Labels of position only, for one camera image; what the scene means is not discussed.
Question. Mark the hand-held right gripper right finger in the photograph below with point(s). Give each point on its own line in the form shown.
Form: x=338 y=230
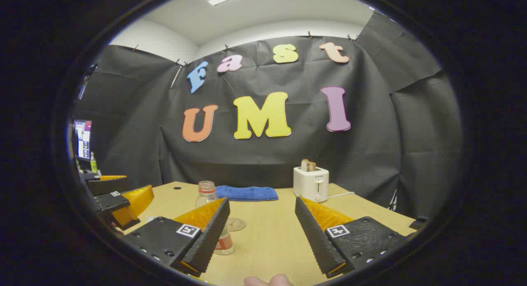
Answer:
x=315 y=236

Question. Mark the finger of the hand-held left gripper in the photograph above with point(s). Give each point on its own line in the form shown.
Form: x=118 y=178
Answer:
x=107 y=186
x=136 y=203

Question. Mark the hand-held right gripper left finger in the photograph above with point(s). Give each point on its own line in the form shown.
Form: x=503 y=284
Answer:
x=210 y=236

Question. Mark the round wooden coaster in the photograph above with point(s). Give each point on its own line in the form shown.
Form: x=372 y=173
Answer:
x=238 y=224

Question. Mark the clear plastic water bottle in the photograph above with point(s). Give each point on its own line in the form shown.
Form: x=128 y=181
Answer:
x=206 y=195

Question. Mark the green bottle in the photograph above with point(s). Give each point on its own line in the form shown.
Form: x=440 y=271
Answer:
x=93 y=164

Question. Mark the white toaster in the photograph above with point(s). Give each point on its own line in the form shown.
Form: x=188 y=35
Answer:
x=311 y=185

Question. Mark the computer monitor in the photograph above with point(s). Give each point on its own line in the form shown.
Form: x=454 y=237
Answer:
x=83 y=139

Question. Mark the blue towel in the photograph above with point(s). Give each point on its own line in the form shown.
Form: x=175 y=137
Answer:
x=247 y=193

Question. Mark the bread slice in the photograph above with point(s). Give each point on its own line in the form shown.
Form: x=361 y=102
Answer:
x=308 y=165

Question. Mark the black backdrop cloth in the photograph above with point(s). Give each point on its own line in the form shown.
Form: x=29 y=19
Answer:
x=288 y=162

